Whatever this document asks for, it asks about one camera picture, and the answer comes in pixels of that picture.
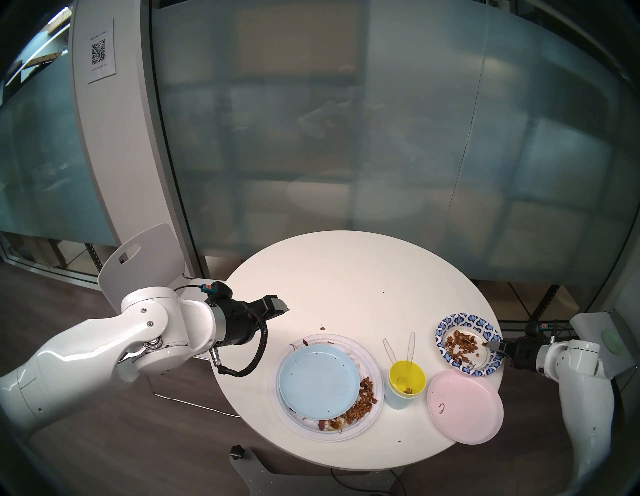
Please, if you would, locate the brown granola crumbs heap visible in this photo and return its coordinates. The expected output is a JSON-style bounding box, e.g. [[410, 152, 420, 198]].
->
[[445, 330, 484, 364]]

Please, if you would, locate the white chair with green pad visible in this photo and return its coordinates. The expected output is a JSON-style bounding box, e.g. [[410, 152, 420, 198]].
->
[[570, 311, 634, 379]]

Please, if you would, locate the white chair with handle hole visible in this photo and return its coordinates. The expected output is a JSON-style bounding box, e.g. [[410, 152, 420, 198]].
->
[[97, 223, 241, 418]]

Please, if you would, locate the perforated metal shelf bracket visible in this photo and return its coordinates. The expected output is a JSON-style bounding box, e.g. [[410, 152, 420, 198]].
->
[[530, 284, 562, 324]]

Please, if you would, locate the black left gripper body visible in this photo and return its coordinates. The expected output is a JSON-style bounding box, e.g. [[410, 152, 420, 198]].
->
[[215, 296, 271, 349]]

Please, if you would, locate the pink plate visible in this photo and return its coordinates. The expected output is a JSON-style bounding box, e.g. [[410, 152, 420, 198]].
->
[[427, 370, 505, 445]]

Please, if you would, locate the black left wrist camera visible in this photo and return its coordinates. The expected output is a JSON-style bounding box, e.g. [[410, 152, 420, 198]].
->
[[200, 281, 234, 307]]

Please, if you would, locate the light blue plastic cup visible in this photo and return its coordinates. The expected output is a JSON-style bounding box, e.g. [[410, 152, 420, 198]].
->
[[384, 377, 425, 411]]

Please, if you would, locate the blue patterned paper bowl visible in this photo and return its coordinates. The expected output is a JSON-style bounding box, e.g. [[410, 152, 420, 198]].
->
[[435, 313, 504, 377]]

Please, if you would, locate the black left arm hose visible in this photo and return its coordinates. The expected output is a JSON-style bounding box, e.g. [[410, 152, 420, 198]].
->
[[210, 311, 269, 378]]

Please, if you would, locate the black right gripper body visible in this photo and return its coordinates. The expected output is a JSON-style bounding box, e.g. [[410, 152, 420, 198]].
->
[[505, 336, 541, 371]]

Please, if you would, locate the brown food scraps heap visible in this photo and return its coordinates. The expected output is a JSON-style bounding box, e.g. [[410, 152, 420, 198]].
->
[[290, 339, 378, 433]]

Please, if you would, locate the light blue plate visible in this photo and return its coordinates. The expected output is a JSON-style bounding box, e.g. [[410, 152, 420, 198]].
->
[[278, 344, 362, 421]]

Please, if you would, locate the yellow plastic cup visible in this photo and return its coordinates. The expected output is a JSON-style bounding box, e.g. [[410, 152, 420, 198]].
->
[[389, 360, 427, 397]]

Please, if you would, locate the green round seat pad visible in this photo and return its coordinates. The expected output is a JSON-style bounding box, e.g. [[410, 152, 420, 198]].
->
[[601, 327, 626, 355]]

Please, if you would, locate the black cable under table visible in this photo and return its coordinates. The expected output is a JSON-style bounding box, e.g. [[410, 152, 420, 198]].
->
[[329, 467, 402, 496]]

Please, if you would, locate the QR code wall sign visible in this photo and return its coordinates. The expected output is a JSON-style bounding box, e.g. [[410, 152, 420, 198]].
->
[[87, 19, 117, 85]]

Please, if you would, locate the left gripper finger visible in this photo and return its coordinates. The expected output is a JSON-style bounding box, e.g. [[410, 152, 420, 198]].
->
[[262, 295, 290, 319]]

